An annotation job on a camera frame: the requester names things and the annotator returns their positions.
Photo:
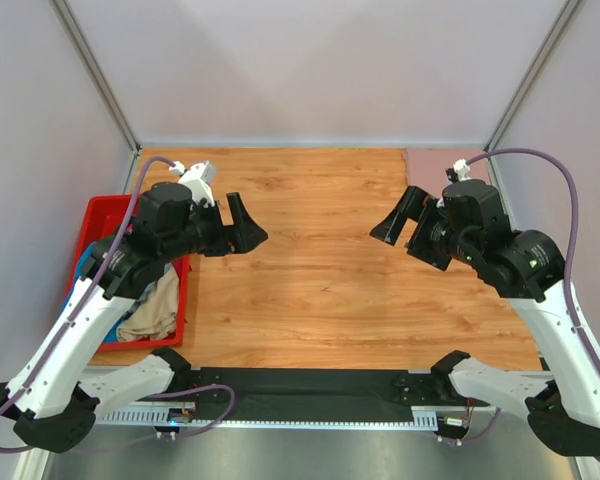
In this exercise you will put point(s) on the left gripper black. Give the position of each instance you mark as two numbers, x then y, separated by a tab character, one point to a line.
220	230

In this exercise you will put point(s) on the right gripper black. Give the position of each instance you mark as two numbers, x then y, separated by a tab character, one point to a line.
426	234

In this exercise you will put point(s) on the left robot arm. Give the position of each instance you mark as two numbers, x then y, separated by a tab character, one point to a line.
51	406

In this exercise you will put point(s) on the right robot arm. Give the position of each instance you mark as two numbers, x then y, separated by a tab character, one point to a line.
526	268

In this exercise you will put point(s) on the folded pink t shirt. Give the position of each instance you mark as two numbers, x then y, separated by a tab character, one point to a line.
425	167

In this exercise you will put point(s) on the beige t shirt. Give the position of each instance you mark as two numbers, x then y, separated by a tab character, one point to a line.
155	319

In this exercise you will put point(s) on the red plastic bin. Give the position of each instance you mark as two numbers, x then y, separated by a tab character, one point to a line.
102	217

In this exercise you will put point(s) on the bright blue t shirt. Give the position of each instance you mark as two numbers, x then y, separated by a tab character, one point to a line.
111	336

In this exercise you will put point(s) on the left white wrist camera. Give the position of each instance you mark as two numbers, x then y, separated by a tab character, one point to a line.
198	179

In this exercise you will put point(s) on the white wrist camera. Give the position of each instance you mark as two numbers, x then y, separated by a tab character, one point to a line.
198	179
459	171

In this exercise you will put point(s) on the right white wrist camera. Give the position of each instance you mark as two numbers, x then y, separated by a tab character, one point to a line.
459	171

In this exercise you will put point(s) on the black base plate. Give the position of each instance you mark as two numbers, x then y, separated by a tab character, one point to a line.
325	389

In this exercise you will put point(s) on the slotted cable duct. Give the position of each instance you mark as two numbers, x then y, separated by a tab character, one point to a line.
171	415

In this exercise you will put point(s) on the right aluminium frame post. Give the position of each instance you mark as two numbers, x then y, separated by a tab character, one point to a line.
542	57

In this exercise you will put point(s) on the aluminium frame post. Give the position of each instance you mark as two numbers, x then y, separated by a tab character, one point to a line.
542	57
78	39

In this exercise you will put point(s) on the left aluminium frame post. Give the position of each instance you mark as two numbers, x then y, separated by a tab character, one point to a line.
78	39

